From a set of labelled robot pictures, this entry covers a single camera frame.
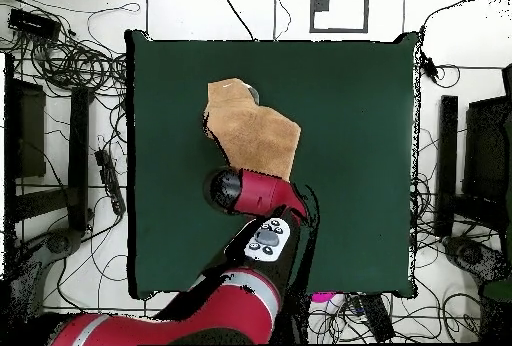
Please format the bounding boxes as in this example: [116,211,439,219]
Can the tan terry towel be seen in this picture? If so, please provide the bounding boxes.
[202,77,302,182]

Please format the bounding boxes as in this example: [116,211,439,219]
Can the black flat bar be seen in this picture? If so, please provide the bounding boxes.
[357,293,396,343]

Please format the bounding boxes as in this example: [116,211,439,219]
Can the dark flat panel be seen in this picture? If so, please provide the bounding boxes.
[463,95,512,203]
[5,77,47,179]

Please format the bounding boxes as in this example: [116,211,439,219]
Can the dark green table cloth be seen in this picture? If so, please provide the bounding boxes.
[124,29,420,300]

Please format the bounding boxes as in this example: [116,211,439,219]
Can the magenta capped object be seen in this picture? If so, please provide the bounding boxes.
[310,291,338,304]

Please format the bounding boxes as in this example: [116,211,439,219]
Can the black power strip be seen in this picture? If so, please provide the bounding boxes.
[94,148,127,217]

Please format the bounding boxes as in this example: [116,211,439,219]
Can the black upright bar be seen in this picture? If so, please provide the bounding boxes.
[66,85,92,232]
[434,94,460,238]

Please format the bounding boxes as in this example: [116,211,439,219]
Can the black power adapter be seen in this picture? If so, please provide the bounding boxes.
[418,52,440,85]

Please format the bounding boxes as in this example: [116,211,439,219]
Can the grey stand base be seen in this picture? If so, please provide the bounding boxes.
[7,226,84,283]
[441,234,511,285]

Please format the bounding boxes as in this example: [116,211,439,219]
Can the black device box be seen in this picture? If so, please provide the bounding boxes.
[7,7,62,41]

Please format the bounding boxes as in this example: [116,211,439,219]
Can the tangled black cables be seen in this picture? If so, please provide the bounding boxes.
[23,37,129,97]

